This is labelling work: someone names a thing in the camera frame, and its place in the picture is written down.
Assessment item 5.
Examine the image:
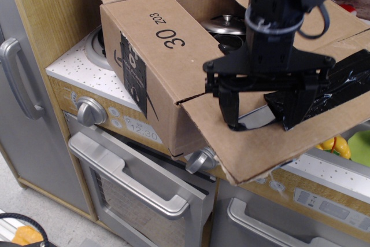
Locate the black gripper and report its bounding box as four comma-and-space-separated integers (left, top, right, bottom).
203, 34, 335, 131

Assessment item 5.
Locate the large brown cardboard box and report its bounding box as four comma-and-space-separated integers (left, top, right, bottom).
100, 0, 369, 185

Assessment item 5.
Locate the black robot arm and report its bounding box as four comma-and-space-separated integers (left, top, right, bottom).
203, 0, 335, 131

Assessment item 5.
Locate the silver right stove knob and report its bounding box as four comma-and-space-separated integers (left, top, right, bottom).
185, 147, 218, 174

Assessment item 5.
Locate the silver stove knob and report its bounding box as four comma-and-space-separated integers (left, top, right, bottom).
77, 96, 108, 127
185, 147, 218, 174

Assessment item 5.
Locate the silver pot lid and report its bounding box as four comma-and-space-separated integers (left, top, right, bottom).
201, 14, 246, 35

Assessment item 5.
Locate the yellow toy bell pepper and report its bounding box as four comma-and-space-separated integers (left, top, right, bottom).
315, 135, 352, 160

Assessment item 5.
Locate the grey toy sink basin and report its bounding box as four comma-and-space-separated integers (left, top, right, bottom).
338, 122, 369, 177

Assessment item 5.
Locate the green toy lettuce leaf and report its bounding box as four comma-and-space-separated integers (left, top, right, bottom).
348, 131, 370, 167

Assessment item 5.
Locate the grey toy dishwasher door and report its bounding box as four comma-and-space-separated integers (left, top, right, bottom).
210, 180, 369, 246

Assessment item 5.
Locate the digital clock panel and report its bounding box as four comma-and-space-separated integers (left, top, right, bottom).
123, 116, 162, 143

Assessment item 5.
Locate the dishwasher control panel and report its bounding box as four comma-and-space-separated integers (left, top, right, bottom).
294, 187, 369, 233

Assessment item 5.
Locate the grey toy oven door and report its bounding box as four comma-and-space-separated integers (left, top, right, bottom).
68, 131, 217, 247

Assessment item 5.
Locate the silver left stove knob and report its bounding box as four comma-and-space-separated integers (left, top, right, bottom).
77, 96, 108, 127

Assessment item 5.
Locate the grey toy stove burner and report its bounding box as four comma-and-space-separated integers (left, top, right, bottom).
85, 26, 113, 71

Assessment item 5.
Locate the grey toy fridge door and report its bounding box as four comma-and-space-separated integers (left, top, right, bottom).
1, 0, 97, 217

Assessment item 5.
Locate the orange object bottom left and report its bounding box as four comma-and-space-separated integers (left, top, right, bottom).
12, 226, 43, 246

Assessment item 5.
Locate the grey fridge door handle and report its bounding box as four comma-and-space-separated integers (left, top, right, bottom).
1, 38, 45, 120

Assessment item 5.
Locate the black cable bottom left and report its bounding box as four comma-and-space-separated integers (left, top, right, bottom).
0, 212, 49, 244

